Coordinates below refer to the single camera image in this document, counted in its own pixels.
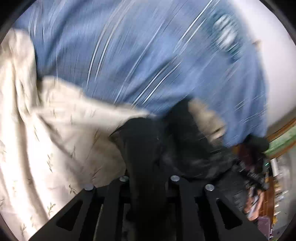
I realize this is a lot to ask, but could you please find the black puffer jacket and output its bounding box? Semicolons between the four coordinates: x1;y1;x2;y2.
110;99;243;240

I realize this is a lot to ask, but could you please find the dark maroon garment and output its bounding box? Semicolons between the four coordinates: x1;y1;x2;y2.
232;144;260;170

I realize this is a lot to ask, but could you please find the white floral duvet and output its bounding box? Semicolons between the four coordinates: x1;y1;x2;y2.
1;29;148;240

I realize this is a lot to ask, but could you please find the black garment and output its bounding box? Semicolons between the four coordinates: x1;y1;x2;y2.
240;134;269;154

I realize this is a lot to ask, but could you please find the blue plaid quilt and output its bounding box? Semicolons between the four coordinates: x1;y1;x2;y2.
14;1;267;146

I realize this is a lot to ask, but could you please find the wooden door frame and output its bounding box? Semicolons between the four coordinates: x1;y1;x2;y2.
264;118;296;159

